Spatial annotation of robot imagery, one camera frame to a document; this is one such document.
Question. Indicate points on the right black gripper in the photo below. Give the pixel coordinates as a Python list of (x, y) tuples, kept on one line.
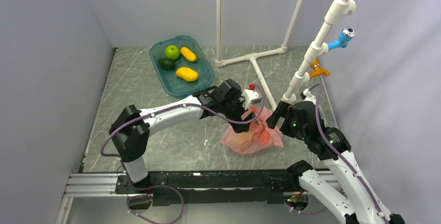
[(285, 109)]

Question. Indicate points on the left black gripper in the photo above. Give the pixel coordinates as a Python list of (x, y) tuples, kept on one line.
[(249, 117)]

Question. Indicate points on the pink plastic bag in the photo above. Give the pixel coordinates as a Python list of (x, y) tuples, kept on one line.
[(258, 138)]

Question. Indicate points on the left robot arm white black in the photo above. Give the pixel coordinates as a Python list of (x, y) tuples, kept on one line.
[(133, 128)]

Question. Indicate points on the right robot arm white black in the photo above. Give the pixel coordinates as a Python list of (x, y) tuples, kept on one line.
[(358, 203)]

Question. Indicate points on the yellow fake mango front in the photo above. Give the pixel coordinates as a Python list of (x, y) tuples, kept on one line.
[(187, 74)]

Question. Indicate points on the yellow fake fruit rear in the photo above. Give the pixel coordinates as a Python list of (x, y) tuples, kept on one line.
[(188, 54)]

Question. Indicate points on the dark green fake avocado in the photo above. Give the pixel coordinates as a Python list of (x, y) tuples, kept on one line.
[(166, 64)]

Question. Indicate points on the green fake apple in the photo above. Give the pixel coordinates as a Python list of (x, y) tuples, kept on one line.
[(172, 52)]

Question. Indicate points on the orange faucet tap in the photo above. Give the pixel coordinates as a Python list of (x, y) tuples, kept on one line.
[(317, 69)]

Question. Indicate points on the teal plastic tray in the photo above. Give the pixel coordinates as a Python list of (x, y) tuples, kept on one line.
[(174, 85)]

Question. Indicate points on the blue faucet tap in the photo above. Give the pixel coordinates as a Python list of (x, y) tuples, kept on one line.
[(345, 36)]

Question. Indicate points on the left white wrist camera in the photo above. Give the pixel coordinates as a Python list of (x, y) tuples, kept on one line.
[(250, 96)]

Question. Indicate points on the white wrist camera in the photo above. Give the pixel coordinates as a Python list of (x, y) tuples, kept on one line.
[(250, 96), (307, 95)]

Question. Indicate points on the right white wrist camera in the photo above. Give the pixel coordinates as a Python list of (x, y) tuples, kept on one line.
[(307, 95)]

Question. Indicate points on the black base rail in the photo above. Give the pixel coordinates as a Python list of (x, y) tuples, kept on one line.
[(213, 186)]

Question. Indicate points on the white PVC pipe frame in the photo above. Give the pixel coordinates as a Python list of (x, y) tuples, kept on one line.
[(317, 48)]

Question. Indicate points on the aluminium extrusion frame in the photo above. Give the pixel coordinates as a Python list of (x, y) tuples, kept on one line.
[(90, 198)]

